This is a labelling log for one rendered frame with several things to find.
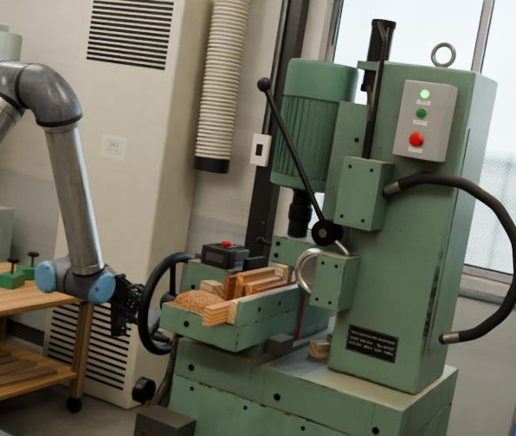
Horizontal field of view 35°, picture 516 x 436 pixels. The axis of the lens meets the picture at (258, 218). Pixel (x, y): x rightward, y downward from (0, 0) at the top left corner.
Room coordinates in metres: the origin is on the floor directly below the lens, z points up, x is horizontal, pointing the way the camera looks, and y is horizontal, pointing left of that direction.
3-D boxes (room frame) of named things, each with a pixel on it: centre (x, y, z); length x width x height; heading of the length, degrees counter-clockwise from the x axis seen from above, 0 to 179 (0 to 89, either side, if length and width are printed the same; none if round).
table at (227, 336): (2.07, 0.00, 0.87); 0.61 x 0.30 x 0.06; 152
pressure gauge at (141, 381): (1.90, 0.21, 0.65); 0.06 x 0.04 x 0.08; 152
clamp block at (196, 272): (2.11, 0.07, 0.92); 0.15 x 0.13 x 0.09; 152
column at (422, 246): (1.89, -0.36, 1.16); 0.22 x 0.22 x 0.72; 62
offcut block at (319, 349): (1.94, -0.20, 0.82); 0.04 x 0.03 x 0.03; 125
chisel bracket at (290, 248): (2.01, -0.12, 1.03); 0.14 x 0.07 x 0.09; 62
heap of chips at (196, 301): (1.84, 0.10, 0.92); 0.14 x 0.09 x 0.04; 62
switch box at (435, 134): (1.75, -0.32, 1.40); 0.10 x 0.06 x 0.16; 62
